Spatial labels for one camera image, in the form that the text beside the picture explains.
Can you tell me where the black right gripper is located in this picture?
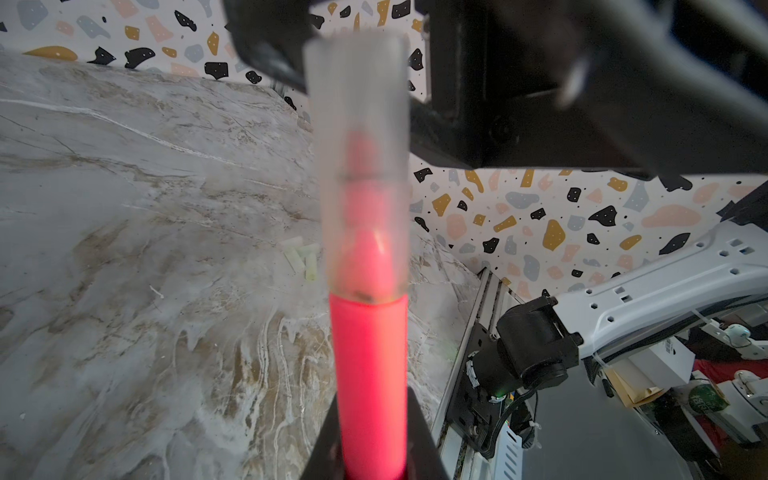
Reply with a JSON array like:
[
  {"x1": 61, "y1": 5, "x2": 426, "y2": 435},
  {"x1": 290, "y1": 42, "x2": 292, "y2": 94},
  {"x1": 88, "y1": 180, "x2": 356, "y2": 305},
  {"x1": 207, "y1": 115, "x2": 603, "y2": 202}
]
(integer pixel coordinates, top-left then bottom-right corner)
[{"x1": 411, "y1": 1, "x2": 767, "y2": 176}]

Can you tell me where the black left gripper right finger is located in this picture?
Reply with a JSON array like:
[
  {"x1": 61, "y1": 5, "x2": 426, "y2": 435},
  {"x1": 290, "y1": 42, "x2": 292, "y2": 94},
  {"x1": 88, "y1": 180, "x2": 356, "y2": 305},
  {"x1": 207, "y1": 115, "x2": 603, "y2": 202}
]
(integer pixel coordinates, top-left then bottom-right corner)
[{"x1": 405, "y1": 387, "x2": 448, "y2": 480}]

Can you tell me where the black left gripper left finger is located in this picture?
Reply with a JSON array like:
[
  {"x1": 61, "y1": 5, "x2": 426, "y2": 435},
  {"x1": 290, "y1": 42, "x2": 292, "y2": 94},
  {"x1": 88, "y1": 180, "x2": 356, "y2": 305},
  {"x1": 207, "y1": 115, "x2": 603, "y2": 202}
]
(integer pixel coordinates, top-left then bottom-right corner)
[{"x1": 300, "y1": 413, "x2": 345, "y2": 480}]

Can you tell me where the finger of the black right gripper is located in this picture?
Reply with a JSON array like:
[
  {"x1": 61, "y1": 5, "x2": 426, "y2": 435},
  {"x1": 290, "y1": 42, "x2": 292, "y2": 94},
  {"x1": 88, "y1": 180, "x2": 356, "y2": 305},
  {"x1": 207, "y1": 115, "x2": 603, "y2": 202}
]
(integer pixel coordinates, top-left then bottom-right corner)
[{"x1": 222, "y1": 0, "x2": 319, "y2": 93}]

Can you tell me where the pink highlighter pen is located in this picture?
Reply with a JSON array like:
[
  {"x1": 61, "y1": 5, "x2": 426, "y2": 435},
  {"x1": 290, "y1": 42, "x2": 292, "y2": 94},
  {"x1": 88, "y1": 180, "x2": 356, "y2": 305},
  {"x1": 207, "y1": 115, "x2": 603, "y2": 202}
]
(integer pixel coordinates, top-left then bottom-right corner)
[{"x1": 329, "y1": 132, "x2": 408, "y2": 479}]

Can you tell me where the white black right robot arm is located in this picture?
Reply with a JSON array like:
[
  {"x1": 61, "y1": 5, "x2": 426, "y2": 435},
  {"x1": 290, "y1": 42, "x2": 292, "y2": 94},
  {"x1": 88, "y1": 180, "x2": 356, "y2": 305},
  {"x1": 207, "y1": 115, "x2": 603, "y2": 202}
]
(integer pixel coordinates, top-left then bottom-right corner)
[{"x1": 410, "y1": 1, "x2": 767, "y2": 388}]

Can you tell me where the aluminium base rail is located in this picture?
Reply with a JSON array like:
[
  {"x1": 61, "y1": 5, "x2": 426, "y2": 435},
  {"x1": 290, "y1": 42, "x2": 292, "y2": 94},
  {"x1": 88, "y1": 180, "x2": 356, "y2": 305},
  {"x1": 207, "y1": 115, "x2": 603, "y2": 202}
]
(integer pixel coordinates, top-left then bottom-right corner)
[{"x1": 432, "y1": 268, "x2": 524, "y2": 479}]

